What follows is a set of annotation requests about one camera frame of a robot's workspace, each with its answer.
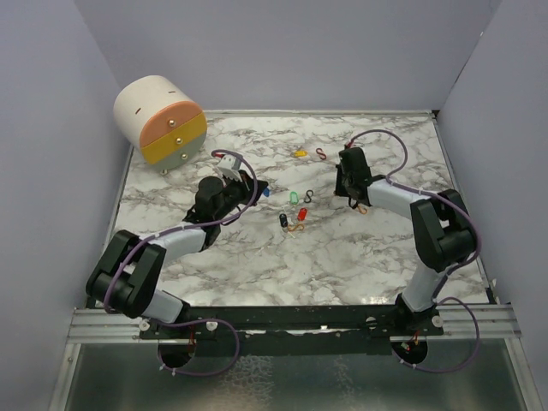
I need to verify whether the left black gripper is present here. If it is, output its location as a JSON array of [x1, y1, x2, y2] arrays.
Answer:
[[214, 170, 268, 223]]

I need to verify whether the green tag key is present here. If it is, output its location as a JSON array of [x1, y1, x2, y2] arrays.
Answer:
[[289, 191, 299, 205]]

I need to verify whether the black tag key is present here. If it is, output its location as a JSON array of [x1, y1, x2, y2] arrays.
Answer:
[[278, 213, 289, 229]]

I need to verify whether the black S carabiner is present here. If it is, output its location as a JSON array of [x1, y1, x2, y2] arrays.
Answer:
[[304, 189, 314, 204]]

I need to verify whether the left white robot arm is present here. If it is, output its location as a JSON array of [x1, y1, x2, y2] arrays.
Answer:
[[86, 170, 268, 338]]

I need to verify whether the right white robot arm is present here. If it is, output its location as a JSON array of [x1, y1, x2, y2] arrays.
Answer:
[[335, 147, 480, 335]]

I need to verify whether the dark red S carabiner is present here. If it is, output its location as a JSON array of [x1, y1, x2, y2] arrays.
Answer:
[[315, 148, 327, 160]]

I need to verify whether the yellow tag key far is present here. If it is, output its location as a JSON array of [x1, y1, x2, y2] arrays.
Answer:
[[292, 150, 308, 158]]

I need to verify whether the red tag key centre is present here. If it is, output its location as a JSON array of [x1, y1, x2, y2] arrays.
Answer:
[[297, 207, 307, 222]]

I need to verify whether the orange S carabiner lower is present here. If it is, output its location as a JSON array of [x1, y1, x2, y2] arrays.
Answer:
[[287, 223, 305, 234]]

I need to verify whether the round pastel drawer cabinet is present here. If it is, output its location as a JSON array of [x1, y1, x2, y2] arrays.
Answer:
[[113, 75, 207, 175]]

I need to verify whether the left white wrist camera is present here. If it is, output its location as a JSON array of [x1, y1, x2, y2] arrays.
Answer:
[[217, 154, 241, 182]]

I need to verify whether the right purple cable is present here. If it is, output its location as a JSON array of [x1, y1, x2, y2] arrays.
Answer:
[[345, 129, 485, 373]]

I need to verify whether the purple cable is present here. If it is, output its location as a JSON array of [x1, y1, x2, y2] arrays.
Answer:
[[102, 148, 259, 378], [345, 129, 485, 373]]

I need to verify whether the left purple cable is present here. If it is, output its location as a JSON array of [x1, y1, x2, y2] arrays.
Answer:
[[102, 148, 259, 378]]

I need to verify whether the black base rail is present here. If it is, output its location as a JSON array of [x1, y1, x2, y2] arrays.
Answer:
[[140, 302, 444, 357]]

